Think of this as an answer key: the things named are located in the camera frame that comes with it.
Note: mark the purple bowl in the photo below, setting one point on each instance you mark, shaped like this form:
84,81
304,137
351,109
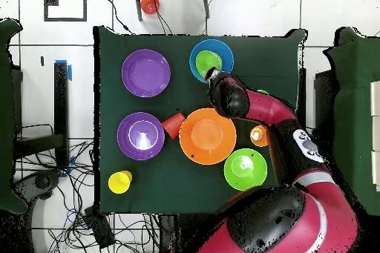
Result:
145,60
124,135

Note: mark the large green bowl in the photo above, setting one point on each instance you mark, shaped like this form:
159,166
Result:
246,158

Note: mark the neighbouring green table cloth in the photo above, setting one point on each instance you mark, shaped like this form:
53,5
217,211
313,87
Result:
353,86
6,116

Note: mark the blue bowl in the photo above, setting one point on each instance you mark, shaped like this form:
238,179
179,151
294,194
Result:
227,54

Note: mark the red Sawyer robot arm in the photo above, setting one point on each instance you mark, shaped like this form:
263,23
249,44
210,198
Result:
267,107

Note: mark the dark green tablecloth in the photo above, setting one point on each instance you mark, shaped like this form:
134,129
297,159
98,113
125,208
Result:
148,190

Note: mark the grey camera stand legs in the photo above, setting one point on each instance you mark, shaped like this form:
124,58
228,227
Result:
138,3

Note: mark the small orange bowl on floor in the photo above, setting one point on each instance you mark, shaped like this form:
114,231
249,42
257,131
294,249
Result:
150,4

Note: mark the grey black machine base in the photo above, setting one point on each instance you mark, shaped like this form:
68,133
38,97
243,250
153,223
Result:
38,181

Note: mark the black square frame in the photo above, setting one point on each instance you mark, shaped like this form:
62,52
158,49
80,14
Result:
84,3

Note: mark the white boxes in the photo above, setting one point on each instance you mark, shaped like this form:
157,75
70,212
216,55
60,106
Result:
375,134

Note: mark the small green bowl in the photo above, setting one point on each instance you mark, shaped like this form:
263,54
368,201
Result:
207,61

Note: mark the green cup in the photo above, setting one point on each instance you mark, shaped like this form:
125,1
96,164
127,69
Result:
262,91

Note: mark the large orange bowl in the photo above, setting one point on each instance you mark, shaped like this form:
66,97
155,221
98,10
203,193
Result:
207,146

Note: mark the black box on floor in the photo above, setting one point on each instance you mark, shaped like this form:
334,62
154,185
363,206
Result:
101,229

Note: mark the black post stand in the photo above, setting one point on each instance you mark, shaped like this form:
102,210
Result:
61,101

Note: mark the orange cup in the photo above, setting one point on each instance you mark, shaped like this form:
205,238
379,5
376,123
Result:
256,140

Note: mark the red cup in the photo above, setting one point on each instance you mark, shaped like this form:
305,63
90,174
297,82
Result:
173,125

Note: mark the yellow cup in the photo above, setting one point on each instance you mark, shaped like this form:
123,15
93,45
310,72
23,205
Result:
118,183

